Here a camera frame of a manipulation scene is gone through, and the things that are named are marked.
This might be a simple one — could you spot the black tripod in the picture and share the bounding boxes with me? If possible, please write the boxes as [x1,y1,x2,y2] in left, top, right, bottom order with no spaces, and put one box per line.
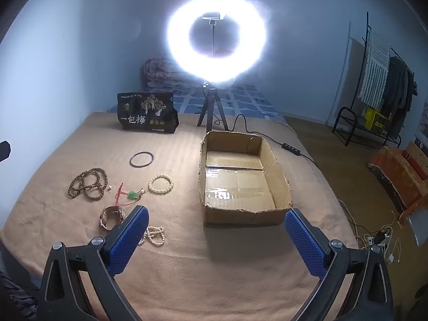
[197,82,229,132]

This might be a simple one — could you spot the wall picture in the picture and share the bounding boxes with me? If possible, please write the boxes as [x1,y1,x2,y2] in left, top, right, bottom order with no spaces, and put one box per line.
[416,98,428,143]

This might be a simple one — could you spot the striped towel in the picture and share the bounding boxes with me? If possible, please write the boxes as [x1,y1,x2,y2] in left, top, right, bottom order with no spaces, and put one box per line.
[359,28,392,110]

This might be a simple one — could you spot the orange cloth covered cabinet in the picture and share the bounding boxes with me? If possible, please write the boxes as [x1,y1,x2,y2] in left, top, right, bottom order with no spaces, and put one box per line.
[368,145,428,221]

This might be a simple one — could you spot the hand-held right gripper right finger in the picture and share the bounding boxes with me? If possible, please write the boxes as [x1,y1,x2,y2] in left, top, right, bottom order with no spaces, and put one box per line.
[284,209,395,321]

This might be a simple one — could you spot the power strip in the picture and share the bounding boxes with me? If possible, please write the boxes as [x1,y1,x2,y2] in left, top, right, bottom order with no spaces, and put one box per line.
[364,229,392,245]

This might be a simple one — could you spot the rolled quilt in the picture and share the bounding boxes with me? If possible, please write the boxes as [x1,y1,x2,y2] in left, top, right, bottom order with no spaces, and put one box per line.
[139,57,188,91]

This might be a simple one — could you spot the black printed snack bag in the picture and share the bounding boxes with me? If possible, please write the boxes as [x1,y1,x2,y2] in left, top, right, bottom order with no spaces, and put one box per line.
[117,91,179,135]

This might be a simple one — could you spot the grey panel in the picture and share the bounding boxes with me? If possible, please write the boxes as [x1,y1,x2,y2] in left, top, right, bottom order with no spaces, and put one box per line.
[406,205,428,247]

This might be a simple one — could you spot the black bangle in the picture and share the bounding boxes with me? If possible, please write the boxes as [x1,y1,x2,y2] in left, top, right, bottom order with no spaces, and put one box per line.
[130,152,155,167]

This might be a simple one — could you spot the dark striped cloth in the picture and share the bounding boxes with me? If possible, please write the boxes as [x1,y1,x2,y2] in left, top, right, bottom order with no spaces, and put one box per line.
[0,270,38,321]

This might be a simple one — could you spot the wooden bead bracelet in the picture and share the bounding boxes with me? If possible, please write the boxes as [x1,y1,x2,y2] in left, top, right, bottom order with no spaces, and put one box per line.
[68,167,108,200]

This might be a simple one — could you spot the white cables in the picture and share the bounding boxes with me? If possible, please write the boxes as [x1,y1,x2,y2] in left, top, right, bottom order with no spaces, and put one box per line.
[338,199,407,265]

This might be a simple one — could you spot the blue patterned sheet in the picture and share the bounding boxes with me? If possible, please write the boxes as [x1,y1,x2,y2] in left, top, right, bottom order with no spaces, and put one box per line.
[107,84,288,124]

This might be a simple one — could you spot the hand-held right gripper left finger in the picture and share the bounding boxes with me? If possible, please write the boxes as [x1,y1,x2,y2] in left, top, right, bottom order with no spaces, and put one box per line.
[38,205,150,321]

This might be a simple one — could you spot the white bead bracelet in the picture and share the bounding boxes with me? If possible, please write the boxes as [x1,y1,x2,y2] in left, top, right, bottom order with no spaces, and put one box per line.
[148,174,174,194]

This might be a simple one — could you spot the black power cable with switch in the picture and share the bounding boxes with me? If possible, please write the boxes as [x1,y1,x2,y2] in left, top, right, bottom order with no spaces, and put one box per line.
[214,114,322,169]

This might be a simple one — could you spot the yellow box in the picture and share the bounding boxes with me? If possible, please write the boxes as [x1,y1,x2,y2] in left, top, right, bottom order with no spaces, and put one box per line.
[364,107,388,132]

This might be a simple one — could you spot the green pendant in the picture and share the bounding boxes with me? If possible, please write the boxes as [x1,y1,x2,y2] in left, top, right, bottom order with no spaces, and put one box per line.
[115,182,143,206]

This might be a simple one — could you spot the black clothes rack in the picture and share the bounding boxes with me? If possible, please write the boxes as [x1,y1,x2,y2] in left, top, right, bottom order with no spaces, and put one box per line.
[332,12,417,148]

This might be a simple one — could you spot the pearl necklace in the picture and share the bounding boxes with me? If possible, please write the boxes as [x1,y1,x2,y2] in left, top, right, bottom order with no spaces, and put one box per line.
[138,226,166,247]

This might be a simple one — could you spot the cardboard box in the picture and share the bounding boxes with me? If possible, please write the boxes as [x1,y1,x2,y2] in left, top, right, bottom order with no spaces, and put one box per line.
[199,130,293,226]

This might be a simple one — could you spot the ring light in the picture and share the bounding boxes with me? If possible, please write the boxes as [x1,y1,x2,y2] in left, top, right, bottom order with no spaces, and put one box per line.
[166,0,268,83]

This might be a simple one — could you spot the dark hanging clothes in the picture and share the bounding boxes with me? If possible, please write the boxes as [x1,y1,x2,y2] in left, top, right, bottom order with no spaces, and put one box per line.
[381,55,418,137]

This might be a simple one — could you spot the watch with brown strap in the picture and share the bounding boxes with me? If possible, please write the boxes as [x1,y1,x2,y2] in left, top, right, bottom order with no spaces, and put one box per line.
[99,206,127,231]

